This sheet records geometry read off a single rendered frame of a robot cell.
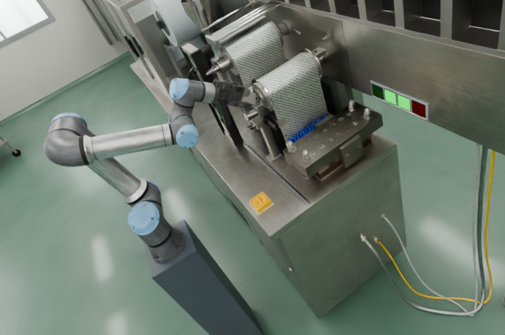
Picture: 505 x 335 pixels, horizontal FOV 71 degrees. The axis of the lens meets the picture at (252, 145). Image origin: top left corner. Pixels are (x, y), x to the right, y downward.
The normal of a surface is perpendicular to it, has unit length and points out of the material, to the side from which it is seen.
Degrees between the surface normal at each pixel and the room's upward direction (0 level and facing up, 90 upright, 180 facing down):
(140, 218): 7
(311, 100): 90
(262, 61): 92
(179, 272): 90
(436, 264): 0
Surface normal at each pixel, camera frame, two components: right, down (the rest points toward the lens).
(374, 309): -0.33, -0.72
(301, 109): 0.48, 0.43
